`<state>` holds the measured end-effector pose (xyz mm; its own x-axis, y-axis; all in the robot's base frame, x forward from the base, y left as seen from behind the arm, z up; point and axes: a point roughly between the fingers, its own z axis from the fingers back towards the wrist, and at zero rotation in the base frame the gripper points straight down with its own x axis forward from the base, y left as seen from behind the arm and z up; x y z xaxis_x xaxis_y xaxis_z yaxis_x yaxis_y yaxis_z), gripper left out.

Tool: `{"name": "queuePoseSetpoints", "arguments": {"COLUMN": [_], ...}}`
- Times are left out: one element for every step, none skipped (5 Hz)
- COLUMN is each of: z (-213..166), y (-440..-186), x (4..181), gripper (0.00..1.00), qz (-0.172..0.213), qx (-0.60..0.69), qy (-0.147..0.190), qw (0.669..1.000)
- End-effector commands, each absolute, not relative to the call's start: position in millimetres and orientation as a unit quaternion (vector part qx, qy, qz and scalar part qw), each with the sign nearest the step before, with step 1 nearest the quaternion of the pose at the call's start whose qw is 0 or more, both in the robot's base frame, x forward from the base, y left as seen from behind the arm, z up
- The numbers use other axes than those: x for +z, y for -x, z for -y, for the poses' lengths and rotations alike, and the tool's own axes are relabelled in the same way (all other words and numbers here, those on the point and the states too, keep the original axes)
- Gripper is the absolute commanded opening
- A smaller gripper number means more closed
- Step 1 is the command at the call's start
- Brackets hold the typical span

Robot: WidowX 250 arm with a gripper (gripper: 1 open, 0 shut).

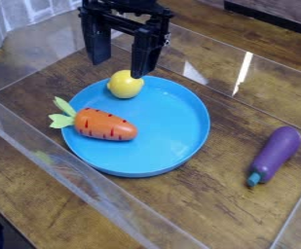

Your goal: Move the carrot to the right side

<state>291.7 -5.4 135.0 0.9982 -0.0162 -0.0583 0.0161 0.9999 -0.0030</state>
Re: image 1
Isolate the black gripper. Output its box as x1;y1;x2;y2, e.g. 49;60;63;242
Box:
78;0;174;79

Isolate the orange toy carrot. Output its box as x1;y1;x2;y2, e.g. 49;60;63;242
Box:
49;97;138;141

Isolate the yellow toy lemon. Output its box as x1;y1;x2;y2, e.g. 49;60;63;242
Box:
107;70;144;99

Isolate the white curtain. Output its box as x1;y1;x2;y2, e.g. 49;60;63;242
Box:
0;0;82;47

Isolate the blue round plate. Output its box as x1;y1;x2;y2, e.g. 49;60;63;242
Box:
62;76;210;178

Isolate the purple toy eggplant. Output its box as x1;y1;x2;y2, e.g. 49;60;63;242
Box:
246;126;301;187

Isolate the clear acrylic enclosure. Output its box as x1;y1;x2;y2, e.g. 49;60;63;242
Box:
0;0;301;249

